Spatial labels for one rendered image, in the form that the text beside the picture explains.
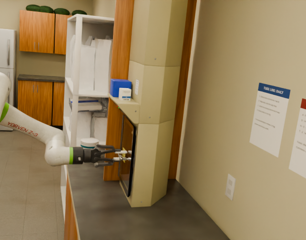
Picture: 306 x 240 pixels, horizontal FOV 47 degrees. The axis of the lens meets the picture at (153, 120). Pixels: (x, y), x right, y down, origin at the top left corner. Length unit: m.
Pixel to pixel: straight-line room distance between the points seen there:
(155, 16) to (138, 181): 0.86
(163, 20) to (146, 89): 0.35
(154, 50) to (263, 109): 0.60
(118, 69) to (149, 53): 0.40
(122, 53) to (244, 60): 0.74
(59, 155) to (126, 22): 0.84
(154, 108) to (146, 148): 0.22
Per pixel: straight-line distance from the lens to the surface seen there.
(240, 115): 1.72
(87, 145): 2.52
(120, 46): 2.09
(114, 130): 2.16
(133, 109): 1.77
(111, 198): 2.04
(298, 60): 1.43
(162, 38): 1.77
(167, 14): 1.78
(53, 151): 1.85
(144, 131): 1.81
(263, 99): 1.57
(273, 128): 1.51
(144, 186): 1.92
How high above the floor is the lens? 1.82
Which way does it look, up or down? 13 degrees down
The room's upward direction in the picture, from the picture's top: 6 degrees clockwise
